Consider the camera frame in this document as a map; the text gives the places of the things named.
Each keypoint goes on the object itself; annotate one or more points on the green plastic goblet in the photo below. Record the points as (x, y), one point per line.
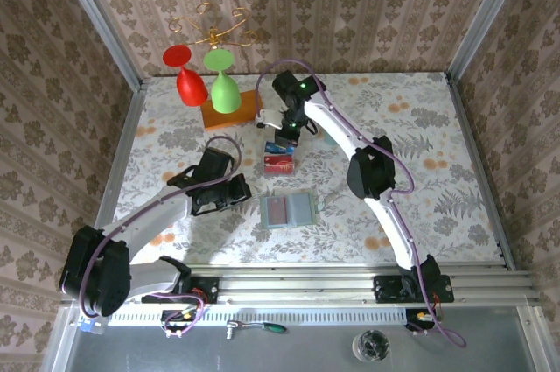
(225, 96)

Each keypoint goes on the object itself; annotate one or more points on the wooden base block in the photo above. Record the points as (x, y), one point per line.
(232, 118)

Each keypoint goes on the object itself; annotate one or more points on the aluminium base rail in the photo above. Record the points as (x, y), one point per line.
(306, 284)

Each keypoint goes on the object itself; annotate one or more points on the grey metal shelf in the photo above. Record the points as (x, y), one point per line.
(262, 354)

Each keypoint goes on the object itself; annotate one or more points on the clear acrylic card box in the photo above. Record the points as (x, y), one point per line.
(264, 173)

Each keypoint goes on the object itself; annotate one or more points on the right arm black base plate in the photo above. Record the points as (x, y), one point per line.
(387, 291)

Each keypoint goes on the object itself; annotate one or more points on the blue plug adapter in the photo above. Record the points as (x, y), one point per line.
(89, 324)

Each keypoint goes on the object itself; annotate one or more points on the aluminium frame post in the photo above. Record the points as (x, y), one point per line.
(100, 17)
(487, 17)

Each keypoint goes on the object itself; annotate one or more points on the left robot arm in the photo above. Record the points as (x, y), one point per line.
(168, 210)

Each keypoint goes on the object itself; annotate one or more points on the red credit card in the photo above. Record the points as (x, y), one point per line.
(280, 159)
(277, 211)
(280, 169)

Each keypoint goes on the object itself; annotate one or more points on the aluminium side rail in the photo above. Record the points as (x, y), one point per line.
(482, 170)
(123, 149)

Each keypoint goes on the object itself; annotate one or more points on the clear plastic card case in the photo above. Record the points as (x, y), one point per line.
(302, 210)

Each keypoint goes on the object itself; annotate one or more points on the red plastic goblet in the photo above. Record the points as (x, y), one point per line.
(192, 87)

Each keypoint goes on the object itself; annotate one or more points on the floral tablecloth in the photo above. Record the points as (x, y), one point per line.
(394, 223)

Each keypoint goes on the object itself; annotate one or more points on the teal plastic cup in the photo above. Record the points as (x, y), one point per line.
(329, 141)

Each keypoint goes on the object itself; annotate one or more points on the black connector bracket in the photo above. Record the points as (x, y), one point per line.
(179, 316)
(420, 317)

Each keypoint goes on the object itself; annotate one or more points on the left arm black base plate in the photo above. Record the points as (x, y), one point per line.
(207, 289)

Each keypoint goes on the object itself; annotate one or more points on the round glass jar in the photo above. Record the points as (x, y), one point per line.
(371, 346)

